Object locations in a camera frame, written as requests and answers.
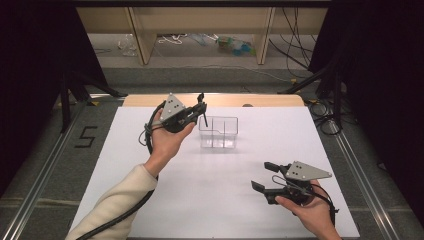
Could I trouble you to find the colourful plastic bag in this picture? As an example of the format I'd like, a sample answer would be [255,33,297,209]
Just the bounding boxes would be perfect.
[215,35,257,57]

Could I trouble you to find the black stand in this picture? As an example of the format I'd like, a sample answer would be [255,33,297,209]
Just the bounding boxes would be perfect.
[277,63,345,130]
[59,69,128,134]

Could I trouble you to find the coiled black cable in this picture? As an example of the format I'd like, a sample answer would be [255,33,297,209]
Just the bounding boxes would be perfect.
[307,99,345,137]

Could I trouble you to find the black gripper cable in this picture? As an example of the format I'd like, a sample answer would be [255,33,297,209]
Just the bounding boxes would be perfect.
[75,101,168,240]
[271,174,340,228]

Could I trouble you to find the metal floor rail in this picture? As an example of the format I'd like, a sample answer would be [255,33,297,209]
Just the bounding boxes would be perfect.
[0,99,93,240]
[328,119,403,240]

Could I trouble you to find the wooden table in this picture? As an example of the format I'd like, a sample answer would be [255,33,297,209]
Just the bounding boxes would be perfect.
[122,93,305,108]

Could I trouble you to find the person's right hand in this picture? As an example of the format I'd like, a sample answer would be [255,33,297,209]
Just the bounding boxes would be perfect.
[274,179,343,240]

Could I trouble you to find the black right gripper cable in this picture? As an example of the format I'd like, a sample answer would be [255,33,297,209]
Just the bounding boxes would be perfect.
[271,174,340,228]

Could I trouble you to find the white cord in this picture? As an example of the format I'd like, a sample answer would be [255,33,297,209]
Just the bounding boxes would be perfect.
[156,33,189,46]

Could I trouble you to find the clear plastic organizer box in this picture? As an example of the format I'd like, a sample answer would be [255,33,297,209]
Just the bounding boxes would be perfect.
[198,115,240,150]

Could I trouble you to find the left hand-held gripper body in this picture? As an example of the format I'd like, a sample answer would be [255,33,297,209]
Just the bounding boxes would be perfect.
[158,93,198,134]

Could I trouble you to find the wooden shelf unit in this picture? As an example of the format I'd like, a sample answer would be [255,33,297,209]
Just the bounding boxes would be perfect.
[76,6,329,66]

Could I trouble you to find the black curtain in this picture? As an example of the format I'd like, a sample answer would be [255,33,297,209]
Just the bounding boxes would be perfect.
[308,0,424,221]
[0,0,109,198]

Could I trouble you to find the black hanging cables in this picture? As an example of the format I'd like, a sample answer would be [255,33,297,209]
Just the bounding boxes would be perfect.
[268,6,318,80]

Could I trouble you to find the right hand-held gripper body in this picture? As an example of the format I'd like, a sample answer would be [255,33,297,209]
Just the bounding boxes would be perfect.
[264,160,334,205]

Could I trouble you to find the black makeup brush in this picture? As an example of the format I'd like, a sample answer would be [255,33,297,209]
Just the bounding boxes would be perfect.
[196,92,210,129]

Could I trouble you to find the clear plastic bag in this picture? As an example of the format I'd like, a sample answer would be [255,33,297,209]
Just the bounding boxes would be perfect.
[116,33,139,57]

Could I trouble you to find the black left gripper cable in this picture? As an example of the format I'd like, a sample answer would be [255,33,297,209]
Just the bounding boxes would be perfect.
[75,101,168,240]

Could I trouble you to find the person's left hand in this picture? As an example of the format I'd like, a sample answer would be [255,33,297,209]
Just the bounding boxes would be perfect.
[143,109,198,178]

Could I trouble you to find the white table mat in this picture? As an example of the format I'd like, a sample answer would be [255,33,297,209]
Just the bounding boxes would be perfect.
[67,106,361,239]

